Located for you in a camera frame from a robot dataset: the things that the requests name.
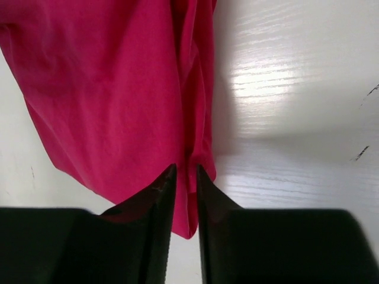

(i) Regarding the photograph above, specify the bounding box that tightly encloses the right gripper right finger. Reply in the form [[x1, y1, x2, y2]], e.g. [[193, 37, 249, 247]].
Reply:
[[197, 166, 378, 283]]

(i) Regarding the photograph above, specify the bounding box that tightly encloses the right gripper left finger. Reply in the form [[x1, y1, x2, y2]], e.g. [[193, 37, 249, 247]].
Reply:
[[1, 165, 176, 283]]

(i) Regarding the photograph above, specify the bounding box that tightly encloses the magenta t shirt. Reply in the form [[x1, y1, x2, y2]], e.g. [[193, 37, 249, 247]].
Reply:
[[1, 1, 216, 239]]

